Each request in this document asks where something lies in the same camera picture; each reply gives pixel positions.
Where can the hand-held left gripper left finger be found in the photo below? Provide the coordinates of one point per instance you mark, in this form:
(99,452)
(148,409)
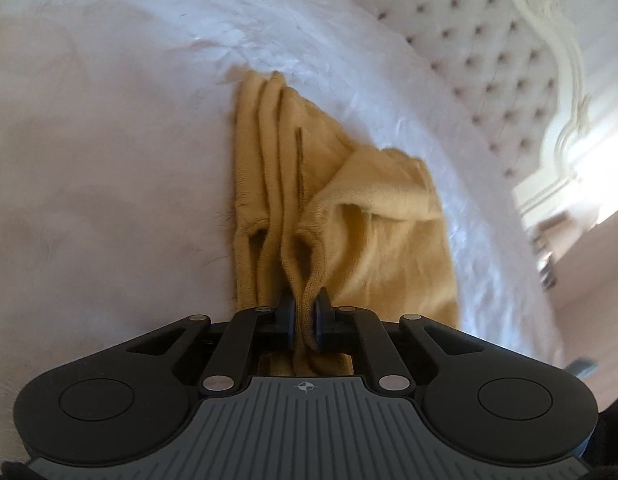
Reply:
(290,327)

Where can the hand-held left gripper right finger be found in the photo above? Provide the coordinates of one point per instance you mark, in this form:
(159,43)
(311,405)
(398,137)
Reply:
(317,320)

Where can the yellow knit garment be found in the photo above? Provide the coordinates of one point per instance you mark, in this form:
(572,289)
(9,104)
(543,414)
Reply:
(379,240)

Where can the white bed blanket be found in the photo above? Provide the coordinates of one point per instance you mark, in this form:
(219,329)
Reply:
(114,160)

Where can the white tufted headboard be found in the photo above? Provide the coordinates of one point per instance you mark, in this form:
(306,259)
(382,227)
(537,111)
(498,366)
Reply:
(479,45)

